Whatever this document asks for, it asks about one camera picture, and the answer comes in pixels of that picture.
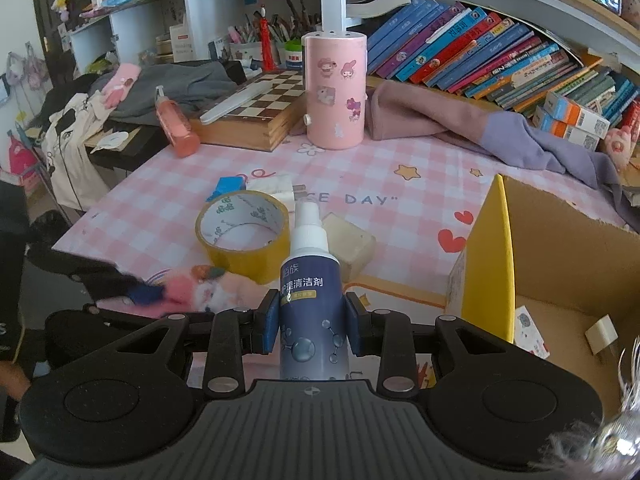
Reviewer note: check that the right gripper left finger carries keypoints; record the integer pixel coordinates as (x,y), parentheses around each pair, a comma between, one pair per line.
(234,334)

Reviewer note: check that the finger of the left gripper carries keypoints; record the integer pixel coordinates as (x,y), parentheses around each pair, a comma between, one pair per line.
(101,278)

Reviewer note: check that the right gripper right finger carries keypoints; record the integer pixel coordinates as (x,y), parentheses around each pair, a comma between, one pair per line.
(388,335)

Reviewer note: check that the pink glove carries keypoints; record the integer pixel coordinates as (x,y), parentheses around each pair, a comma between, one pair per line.
(118,87)
(203,288)

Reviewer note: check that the blue white spray bottle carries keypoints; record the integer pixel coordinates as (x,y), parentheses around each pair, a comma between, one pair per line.
(313,342)

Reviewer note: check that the beige soap block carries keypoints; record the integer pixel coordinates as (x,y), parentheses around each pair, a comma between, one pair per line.
(353,247)

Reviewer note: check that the yellow tape roll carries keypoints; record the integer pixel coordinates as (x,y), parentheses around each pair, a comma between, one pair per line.
(245,233)

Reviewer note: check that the small white red box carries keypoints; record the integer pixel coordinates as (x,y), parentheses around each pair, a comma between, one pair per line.
(527,336)

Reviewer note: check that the blue wrapper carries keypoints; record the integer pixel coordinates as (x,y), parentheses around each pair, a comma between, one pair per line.
(226,185)

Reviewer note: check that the large white power adapter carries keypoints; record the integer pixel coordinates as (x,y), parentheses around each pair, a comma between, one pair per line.
(280,187)

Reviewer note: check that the small white wall charger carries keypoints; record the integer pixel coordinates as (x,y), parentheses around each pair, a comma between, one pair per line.
(602,337)

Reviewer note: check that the white tote bag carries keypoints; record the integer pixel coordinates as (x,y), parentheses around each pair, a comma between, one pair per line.
(75,181)

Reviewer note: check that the pink liquid pump bottle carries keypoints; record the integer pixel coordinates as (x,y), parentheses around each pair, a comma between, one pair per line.
(175,125)

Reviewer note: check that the pink glove on clothes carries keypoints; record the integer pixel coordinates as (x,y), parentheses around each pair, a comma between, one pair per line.
(118,87)

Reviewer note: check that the yellow cardboard box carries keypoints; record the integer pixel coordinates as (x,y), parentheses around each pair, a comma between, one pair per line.
(529,248)

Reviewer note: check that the wooden chess board box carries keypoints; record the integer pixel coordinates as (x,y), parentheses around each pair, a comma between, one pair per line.
(262,123)

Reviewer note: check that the grey clothing pile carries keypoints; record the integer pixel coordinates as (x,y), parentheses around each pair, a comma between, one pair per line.
(191,87)

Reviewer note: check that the pink purple cloth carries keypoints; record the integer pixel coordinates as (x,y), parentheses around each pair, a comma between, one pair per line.
(395,111)

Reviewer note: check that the orange white carton lower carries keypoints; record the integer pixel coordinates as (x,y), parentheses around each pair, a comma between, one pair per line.
(543,121)

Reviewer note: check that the orange white carton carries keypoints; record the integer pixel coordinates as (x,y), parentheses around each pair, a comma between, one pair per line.
(543,121)
(568,111)

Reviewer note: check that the pink cylindrical sticker container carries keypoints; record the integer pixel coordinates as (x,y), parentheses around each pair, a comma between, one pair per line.
(335,70)

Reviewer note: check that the orange white carton upper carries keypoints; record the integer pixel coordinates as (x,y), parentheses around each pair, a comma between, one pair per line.
(568,111)

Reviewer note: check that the white bookshelf unit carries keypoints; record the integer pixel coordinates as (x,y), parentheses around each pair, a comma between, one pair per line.
(133,29)

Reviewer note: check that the pink plush pig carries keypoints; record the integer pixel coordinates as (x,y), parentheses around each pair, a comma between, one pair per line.
(619,144)

